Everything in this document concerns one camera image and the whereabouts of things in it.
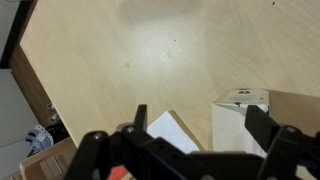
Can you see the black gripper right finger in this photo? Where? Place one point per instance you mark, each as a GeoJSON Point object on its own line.
{"type": "Point", "coordinates": [261, 126]}

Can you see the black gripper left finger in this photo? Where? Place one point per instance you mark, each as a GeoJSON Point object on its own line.
{"type": "Point", "coordinates": [140, 119]}

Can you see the small white patterned carton box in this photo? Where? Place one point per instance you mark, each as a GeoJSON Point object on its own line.
{"type": "Point", "coordinates": [228, 120]}

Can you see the white paper towel sheet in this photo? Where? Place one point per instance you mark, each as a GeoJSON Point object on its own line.
{"type": "Point", "coordinates": [170, 127]}

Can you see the pink liquid spray bottle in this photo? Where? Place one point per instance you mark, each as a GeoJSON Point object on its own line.
{"type": "Point", "coordinates": [118, 173]}

